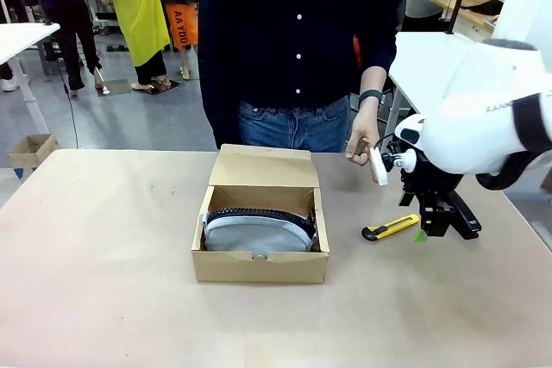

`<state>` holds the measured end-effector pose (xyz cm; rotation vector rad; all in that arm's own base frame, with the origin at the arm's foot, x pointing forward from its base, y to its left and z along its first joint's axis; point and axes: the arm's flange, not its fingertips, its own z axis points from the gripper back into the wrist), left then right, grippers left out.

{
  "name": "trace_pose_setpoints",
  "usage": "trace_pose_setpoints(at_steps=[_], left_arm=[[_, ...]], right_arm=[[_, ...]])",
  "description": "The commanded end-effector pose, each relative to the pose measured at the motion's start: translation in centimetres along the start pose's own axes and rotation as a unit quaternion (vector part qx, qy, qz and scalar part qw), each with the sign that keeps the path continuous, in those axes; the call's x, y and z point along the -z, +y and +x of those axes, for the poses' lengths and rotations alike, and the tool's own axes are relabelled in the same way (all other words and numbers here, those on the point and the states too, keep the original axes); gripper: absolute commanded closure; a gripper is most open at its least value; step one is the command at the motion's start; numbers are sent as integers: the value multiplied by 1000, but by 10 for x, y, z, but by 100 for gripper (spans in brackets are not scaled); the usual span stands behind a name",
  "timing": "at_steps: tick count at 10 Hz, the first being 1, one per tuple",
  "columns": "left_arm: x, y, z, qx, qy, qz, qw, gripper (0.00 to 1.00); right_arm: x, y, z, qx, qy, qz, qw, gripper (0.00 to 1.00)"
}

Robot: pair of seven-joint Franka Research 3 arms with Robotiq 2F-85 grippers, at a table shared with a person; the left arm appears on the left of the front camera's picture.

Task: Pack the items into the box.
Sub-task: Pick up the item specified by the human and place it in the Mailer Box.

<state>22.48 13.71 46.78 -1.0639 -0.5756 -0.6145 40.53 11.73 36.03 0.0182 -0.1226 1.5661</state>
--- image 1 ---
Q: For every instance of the wooden workbench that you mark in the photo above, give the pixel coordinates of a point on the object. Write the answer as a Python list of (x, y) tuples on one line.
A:
[(474, 8)]

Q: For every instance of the small cardboard floor box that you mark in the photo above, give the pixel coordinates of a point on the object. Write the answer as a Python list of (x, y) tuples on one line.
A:
[(32, 150)]

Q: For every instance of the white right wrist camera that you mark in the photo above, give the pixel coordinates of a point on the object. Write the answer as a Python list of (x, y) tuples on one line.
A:
[(378, 167)]

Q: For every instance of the person in navy shirt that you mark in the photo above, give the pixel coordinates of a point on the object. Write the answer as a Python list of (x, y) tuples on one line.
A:
[(297, 32)]

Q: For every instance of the person's left hand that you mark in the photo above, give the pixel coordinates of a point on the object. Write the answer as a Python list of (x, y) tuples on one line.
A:
[(362, 135)]

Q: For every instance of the person's left forearm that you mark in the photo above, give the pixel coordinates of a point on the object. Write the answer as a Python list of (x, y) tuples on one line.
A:
[(373, 79)]

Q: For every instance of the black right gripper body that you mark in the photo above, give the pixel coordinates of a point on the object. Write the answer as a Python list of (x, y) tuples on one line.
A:
[(431, 180)]

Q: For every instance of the white table with grey legs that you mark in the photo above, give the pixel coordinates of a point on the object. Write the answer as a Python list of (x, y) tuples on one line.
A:
[(21, 40)]

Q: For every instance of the yellow utility knife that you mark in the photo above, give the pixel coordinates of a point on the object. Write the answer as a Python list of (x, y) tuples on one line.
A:
[(392, 226)]

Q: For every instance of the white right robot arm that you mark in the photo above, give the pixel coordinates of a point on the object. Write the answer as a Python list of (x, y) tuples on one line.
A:
[(483, 109)]

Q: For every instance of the person in black clothes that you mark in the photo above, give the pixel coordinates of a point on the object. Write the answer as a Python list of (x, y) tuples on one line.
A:
[(73, 10)]

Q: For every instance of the person in yellow apron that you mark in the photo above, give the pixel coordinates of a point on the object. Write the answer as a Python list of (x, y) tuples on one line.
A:
[(140, 10)]

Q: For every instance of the brown cardboard box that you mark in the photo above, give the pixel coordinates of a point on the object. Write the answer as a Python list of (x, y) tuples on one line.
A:
[(259, 266)]

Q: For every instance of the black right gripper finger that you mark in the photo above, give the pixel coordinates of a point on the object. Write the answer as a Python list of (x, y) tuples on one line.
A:
[(435, 217), (405, 197)]

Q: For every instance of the black smartwatch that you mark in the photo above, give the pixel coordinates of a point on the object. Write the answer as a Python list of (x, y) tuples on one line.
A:
[(370, 95)]

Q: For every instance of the metal floor plate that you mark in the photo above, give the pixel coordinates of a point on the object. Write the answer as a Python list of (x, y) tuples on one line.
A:
[(114, 87)]

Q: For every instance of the grey pouch with black zipper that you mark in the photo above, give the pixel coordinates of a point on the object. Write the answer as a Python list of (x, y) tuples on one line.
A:
[(259, 232)]

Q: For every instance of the black stapler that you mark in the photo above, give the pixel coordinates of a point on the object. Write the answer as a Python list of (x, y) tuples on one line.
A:
[(468, 217)]

